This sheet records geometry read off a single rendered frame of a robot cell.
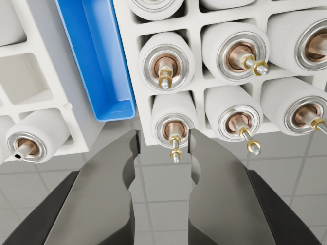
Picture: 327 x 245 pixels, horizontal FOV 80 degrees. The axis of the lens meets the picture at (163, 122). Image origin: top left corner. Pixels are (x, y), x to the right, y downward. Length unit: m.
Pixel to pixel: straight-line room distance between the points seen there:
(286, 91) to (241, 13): 0.16
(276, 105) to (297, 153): 0.45
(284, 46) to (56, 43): 0.43
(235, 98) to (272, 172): 0.54
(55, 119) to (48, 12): 0.22
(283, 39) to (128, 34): 0.26
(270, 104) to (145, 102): 0.25
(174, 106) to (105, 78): 0.31
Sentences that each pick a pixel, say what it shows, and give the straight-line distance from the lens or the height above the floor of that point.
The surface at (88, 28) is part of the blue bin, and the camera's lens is 0.60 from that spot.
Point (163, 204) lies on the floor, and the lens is 0.91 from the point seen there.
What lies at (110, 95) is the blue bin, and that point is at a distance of 0.63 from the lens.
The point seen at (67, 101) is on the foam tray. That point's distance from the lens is 0.48.
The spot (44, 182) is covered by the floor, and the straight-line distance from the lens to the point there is 0.96.
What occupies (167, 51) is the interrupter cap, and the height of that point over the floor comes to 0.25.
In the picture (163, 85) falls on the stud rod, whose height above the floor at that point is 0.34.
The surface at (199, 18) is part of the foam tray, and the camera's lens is 0.40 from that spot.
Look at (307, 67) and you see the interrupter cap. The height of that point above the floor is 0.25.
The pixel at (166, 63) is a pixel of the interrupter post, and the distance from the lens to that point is 0.31.
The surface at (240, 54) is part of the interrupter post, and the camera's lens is 0.32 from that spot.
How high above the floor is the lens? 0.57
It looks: 62 degrees down
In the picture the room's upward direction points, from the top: 177 degrees counter-clockwise
